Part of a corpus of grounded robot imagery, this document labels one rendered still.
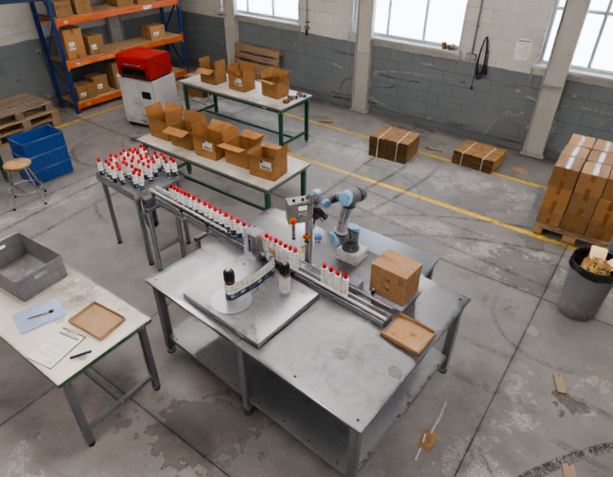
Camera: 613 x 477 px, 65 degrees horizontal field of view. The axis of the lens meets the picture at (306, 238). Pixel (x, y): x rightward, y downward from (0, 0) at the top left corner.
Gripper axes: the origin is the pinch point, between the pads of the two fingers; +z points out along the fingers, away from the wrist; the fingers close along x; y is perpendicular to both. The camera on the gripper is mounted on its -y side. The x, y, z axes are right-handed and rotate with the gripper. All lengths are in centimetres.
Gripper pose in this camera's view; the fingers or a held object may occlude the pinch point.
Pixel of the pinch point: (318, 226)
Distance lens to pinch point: 425.5
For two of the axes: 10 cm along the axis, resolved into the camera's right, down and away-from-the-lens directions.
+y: -8.1, -3.5, 4.7
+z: -0.1, 8.1, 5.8
